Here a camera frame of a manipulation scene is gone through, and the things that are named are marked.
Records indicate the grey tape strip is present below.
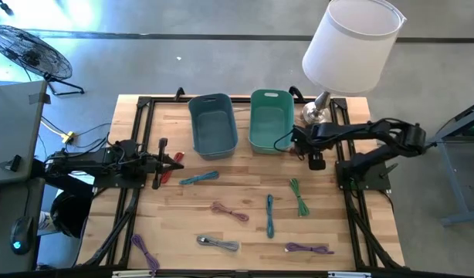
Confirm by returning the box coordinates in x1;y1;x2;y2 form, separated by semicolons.
28;92;52;105

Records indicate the teal USB cable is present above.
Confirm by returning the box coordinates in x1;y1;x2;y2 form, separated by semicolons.
178;171;220;186

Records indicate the grey zigzag USB cable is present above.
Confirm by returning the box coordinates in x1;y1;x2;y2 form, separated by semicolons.
196;234;240;253

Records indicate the grey desk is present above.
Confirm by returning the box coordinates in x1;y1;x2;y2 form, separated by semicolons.
0;178;46;275
0;80;49;187

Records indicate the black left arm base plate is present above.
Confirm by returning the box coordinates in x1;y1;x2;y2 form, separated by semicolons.
93;169;147;190

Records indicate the blue-grey plastic bin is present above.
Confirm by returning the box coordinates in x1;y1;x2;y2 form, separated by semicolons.
188;93;239;161

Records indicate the white shade silver lamp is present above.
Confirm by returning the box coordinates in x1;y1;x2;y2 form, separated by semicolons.
300;0;408;125

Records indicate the black computer mouse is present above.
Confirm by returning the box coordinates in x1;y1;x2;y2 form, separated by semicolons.
8;215;34;256

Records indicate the black aluminium table frame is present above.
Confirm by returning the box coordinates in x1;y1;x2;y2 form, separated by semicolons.
76;86;406;271

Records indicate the pink USB cable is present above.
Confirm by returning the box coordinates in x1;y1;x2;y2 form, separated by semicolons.
209;201;250;223

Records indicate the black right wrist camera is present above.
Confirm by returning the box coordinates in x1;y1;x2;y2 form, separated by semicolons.
308;152;327;171

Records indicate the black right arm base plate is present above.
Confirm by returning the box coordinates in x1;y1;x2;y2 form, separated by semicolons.
335;160;392;191

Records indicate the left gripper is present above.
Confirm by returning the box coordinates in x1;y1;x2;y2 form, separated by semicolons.
138;137;185;190

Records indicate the black floor fan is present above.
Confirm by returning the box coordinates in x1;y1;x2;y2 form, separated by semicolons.
0;25;86;97

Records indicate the red USB cable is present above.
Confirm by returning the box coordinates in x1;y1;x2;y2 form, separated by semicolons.
161;151;185;185

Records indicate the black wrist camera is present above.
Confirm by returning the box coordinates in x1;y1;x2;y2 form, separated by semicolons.
119;139;140;155
308;152;327;171

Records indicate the white table edge bracket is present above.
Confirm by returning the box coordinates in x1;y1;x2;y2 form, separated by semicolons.
327;271;373;278
112;270;157;278

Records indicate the grey metal cart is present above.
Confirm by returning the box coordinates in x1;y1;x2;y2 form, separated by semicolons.
414;98;474;227

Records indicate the green USB cable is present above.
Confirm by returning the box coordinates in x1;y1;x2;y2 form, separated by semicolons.
289;178;310;218

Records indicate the small black desk device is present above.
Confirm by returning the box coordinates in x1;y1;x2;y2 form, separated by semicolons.
7;154;22;173

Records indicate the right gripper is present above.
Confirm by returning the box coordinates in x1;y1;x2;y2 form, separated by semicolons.
289;122;331;161

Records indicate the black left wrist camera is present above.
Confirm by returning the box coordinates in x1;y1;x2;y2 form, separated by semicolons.
119;139;140;155

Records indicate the purple USB cable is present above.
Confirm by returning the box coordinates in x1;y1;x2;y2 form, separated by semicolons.
285;242;335;256
130;233;161;276

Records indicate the blue braided USB cable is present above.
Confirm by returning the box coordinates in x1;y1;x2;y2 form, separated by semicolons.
265;194;276;239

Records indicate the teal plastic bin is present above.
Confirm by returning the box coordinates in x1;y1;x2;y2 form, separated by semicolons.
247;89;296;155

